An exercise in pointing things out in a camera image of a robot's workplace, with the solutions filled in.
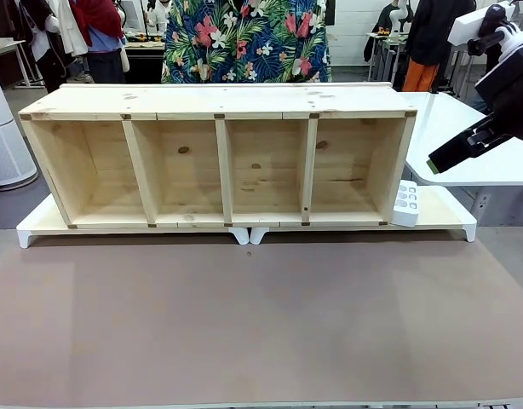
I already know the white wood-topped riser stand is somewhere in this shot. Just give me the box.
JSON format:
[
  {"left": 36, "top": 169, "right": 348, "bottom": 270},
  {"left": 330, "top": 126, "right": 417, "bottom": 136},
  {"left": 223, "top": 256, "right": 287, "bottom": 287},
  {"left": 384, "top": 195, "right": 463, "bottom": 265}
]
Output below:
[
  {"left": 15, "top": 193, "right": 249, "bottom": 250},
  {"left": 249, "top": 185, "right": 478, "bottom": 246}
]

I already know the person in floral shirt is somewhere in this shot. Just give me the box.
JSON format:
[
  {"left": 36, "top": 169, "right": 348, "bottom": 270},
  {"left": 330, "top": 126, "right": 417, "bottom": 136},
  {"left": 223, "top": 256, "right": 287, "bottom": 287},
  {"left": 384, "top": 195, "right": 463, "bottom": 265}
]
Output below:
[{"left": 160, "top": 0, "right": 332, "bottom": 84}]

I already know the white air purifier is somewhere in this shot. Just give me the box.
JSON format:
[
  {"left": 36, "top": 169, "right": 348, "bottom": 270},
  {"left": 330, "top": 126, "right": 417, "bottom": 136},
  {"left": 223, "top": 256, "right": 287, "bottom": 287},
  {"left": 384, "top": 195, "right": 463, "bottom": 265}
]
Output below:
[{"left": 0, "top": 71, "right": 37, "bottom": 187}]

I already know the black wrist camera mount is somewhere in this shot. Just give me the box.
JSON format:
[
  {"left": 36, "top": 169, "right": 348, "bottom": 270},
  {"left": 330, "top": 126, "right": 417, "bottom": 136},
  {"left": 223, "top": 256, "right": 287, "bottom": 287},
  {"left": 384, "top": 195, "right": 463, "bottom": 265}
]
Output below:
[{"left": 466, "top": 23, "right": 523, "bottom": 57}]

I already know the white power strip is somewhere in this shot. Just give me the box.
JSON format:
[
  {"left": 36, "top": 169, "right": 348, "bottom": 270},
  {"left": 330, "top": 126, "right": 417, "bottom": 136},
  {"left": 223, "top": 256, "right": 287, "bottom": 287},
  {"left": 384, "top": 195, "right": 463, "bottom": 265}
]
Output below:
[{"left": 390, "top": 179, "right": 421, "bottom": 228}]

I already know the black background table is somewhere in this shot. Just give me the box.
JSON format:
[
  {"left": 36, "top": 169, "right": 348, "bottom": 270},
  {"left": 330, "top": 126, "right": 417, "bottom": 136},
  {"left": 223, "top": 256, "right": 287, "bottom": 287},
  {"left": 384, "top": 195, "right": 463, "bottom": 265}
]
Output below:
[{"left": 124, "top": 40, "right": 166, "bottom": 84}]

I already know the white side table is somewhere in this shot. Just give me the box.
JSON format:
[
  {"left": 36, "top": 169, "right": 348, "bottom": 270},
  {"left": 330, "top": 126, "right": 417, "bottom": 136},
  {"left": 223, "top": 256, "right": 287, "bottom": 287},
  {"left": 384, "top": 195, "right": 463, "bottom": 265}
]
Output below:
[{"left": 399, "top": 90, "right": 523, "bottom": 201}]

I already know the pine wooden shelf box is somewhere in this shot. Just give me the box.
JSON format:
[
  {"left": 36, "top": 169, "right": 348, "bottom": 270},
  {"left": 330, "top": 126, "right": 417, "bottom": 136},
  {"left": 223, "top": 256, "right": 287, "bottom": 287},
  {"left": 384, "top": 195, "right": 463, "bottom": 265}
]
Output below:
[{"left": 18, "top": 83, "right": 418, "bottom": 230}]

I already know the grey background desk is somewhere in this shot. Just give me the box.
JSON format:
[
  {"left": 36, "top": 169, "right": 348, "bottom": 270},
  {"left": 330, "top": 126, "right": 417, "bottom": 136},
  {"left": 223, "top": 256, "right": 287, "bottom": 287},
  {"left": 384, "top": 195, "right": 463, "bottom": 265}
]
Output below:
[{"left": 0, "top": 37, "right": 46, "bottom": 89}]

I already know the person in orange trousers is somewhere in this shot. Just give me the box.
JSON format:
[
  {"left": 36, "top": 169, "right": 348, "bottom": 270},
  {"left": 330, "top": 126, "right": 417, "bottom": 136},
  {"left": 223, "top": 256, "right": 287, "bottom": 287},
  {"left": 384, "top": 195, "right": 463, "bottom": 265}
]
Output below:
[{"left": 400, "top": 0, "right": 478, "bottom": 93}]

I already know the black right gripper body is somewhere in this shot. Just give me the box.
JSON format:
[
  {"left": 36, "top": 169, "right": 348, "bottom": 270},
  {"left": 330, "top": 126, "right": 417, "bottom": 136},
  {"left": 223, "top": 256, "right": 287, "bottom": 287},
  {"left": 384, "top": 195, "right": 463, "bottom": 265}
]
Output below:
[{"left": 474, "top": 45, "right": 523, "bottom": 144}]

